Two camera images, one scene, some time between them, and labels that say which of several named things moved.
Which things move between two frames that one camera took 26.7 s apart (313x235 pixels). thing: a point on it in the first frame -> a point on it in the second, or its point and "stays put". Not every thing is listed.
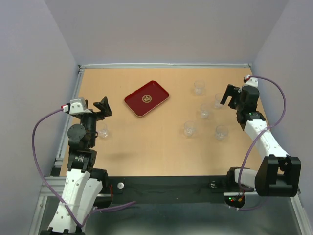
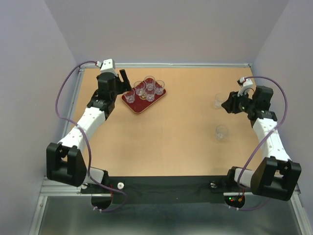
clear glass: x=218 y=98 stays put
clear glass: x=221 y=131 stays put
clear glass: x=190 y=128 -> x=159 y=86
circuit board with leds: x=235 y=201 stays put
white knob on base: x=120 y=185 stays put
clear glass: x=102 y=130 -> x=129 y=96
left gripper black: x=105 y=109 -> x=124 y=86
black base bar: x=167 y=189 stays put
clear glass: x=199 y=87 -> x=149 y=82
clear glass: x=205 y=110 -> x=139 y=86
